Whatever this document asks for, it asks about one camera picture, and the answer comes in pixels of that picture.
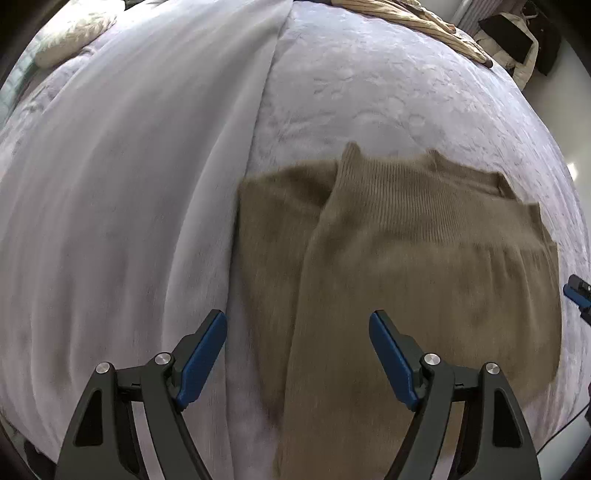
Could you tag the lavender embossed bedspread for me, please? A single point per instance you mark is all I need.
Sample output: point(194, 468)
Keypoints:
point(378, 101)

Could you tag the beige striped garment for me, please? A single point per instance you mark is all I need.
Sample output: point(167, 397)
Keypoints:
point(415, 21)

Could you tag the olive brown knit sweater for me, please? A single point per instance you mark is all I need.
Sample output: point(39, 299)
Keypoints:
point(397, 286)

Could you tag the white and black jacket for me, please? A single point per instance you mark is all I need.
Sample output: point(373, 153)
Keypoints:
point(517, 41)

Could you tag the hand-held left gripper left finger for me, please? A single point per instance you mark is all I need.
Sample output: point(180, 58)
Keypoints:
point(199, 360)

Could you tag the white radiator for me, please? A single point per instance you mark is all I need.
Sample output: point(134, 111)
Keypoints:
point(471, 14)

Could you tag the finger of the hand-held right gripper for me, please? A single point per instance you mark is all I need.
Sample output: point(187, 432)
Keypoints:
point(576, 293)

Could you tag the white quilted cushion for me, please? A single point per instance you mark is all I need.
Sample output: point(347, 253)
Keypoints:
point(16, 83)

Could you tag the cream knitted pillow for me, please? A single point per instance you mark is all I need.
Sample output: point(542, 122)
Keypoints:
point(76, 39)

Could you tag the light blue blanket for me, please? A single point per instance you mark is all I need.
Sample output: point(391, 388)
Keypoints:
point(138, 194)

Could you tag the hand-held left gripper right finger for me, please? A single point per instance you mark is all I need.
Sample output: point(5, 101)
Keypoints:
point(392, 364)

